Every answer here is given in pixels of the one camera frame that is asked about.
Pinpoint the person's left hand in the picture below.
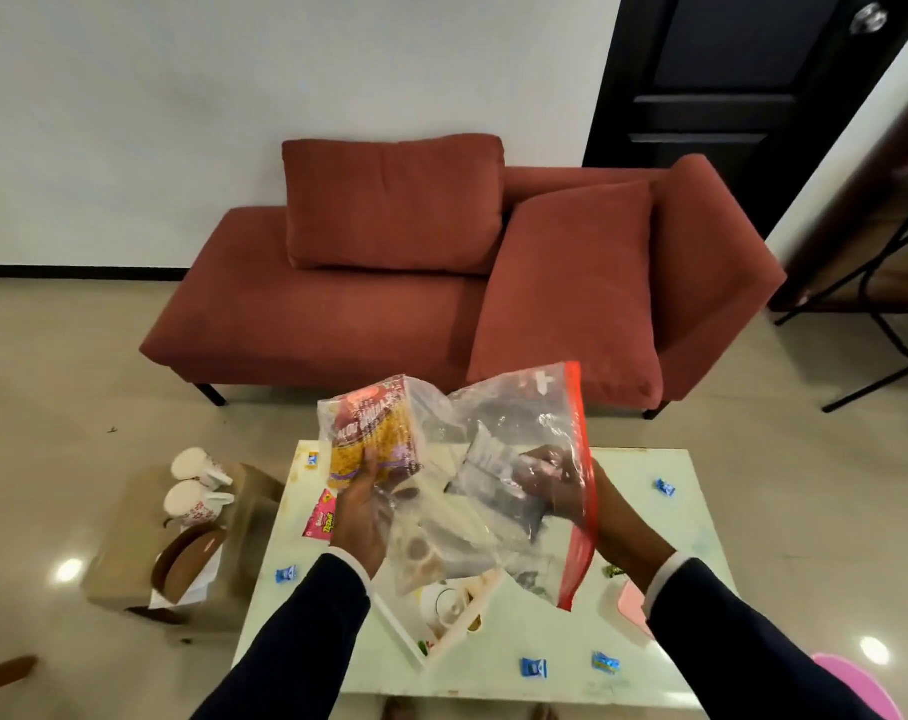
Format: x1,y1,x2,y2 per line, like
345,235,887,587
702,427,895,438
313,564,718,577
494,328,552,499
327,441,425,582

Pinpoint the person's right hand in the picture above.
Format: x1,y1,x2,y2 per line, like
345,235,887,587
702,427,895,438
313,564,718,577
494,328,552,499
510,444,680,593

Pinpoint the pink snack packet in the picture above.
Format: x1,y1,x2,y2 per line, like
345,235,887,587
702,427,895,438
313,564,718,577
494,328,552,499
301,486,341,543

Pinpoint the pink lidded clear container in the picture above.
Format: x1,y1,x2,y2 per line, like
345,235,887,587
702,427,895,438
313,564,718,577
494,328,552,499
600,576,656,640

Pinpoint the maroon and yellow snack packet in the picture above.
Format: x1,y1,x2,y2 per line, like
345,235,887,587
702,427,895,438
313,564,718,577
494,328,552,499
326,375,425,492

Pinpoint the white printed tray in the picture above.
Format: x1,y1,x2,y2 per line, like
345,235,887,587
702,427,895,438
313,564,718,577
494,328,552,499
369,509,515,672

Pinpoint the clear zip bag red seal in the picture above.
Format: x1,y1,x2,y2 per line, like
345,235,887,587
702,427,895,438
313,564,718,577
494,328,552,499
316,360,599,614

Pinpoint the brown napkin holder with napkins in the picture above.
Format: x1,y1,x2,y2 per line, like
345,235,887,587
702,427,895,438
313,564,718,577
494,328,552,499
150,525,228,605

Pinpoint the white floral mug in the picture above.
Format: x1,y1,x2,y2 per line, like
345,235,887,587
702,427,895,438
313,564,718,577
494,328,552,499
162,480,236,528
170,447,235,490

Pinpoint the person's right forearm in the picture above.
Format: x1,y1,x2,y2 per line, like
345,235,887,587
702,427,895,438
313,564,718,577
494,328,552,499
641,550,887,720

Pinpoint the person's left forearm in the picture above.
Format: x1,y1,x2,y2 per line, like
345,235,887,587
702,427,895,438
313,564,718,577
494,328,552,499
191,550,373,720

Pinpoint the white coffee table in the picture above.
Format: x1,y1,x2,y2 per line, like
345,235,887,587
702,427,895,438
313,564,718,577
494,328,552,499
231,439,742,717

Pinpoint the red sofa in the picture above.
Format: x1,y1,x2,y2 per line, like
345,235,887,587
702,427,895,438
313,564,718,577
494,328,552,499
138,134,789,422

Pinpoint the beige plastic stool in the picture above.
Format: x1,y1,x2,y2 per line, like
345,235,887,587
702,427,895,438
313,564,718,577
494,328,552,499
81,460,287,631

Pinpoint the pink plastic bin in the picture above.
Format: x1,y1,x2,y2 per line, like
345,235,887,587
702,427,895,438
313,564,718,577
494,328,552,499
810,651,905,720

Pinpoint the wide red cushion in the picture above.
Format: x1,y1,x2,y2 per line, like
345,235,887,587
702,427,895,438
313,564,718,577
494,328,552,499
281,134,506,276

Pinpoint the black door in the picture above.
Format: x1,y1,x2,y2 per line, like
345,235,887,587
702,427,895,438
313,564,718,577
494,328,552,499
582,0,908,241

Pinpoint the silver door knob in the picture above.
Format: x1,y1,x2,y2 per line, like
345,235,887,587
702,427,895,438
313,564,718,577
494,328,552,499
849,2,889,36

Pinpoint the brown wooden furniture frame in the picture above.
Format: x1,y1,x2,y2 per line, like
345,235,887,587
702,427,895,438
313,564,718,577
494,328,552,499
0,654,40,696

